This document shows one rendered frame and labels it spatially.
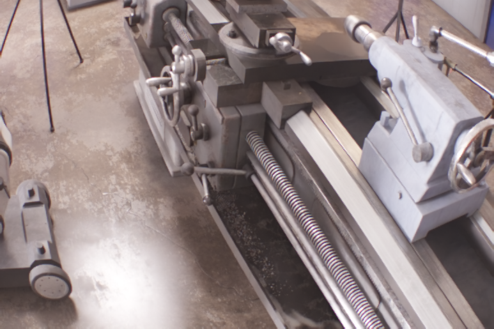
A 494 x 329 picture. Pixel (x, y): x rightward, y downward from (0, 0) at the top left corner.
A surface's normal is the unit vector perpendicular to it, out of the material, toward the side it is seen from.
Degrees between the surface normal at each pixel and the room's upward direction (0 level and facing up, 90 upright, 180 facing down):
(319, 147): 36
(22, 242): 0
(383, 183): 90
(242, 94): 90
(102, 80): 0
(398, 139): 66
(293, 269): 0
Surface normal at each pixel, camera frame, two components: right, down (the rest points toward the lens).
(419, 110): -0.88, -0.06
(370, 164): -0.93, 0.15
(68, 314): 0.09, -0.81
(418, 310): -0.47, -0.57
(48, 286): 0.35, 0.57
